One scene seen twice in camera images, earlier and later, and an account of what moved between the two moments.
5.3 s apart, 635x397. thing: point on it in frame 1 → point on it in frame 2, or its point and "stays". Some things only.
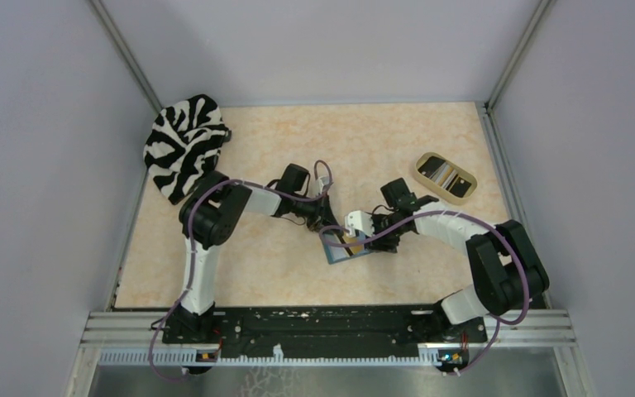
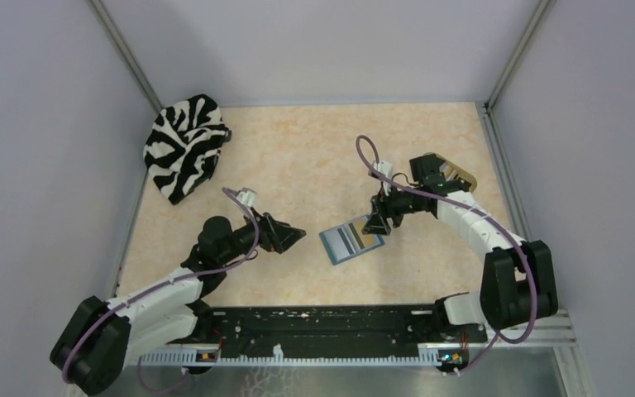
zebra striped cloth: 183,145 stays
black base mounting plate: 317,327 stays
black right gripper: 389,246 → 383,203
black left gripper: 322,216 → 276,235
